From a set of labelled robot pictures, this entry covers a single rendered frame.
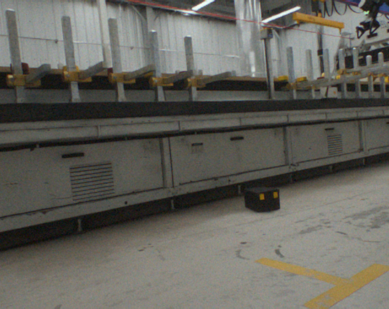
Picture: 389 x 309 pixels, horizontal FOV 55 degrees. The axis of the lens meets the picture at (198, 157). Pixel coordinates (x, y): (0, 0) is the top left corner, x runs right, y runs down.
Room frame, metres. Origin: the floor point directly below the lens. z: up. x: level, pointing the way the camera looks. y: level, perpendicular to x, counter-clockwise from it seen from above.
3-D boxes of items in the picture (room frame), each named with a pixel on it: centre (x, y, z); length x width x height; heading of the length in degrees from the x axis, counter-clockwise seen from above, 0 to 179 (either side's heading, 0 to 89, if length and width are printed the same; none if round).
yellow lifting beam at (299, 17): (7.85, -2.77, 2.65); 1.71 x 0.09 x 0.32; 128
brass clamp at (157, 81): (2.20, 0.18, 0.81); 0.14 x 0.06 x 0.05; 128
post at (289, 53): (2.95, -0.79, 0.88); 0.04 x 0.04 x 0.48; 38
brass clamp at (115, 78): (2.04, 0.38, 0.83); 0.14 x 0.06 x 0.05; 128
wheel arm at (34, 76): (1.67, 0.70, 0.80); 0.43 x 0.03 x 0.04; 38
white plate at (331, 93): (3.23, -1.17, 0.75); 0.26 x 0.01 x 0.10; 128
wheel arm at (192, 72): (2.14, 0.11, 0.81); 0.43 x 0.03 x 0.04; 38
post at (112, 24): (2.03, 0.39, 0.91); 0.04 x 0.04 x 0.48; 38
